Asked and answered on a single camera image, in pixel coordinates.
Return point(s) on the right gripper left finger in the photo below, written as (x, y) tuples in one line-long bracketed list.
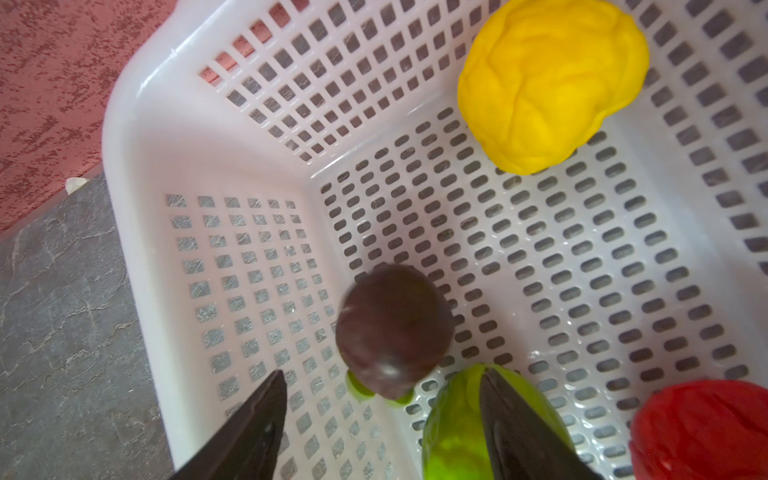
[(247, 445)]

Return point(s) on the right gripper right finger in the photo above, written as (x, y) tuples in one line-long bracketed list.
[(519, 442)]

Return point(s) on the bright green bumpy fruit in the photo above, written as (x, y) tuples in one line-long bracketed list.
[(454, 445)]

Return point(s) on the dark purple mangosteen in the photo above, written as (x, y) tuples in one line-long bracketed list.
[(394, 327)]

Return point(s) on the red apple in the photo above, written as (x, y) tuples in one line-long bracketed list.
[(705, 429)]

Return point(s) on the white perforated plastic basket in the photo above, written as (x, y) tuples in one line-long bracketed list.
[(261, 156)]

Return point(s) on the yellow round fruit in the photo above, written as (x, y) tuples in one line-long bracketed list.
[(542, 76)]

